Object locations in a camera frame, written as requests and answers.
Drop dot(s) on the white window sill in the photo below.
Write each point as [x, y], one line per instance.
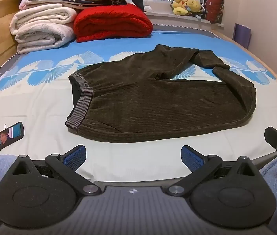
[172, 19]

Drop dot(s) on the white folded blanket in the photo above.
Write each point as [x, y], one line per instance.
[42, 27]

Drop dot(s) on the red folded blanket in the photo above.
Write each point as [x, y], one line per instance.
[114, 22]

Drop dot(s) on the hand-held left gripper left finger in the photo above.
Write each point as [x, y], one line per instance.
[74, 157]

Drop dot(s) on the yellow bear plush toy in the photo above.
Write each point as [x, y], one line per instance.
[193, 5]

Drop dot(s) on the black smartphone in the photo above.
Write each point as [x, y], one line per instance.
[6, 137]

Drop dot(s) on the blue patterned bed sheet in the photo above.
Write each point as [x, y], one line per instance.
[42, 98]

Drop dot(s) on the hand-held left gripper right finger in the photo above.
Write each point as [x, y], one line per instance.
[192, 158]

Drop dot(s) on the white plush toy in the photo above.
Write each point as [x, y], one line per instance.
[148, 6]

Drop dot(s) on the red patterned cushion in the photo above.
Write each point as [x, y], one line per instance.
[214, 8]

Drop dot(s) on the navy starred folded blanket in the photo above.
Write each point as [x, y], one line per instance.
[91, 2]

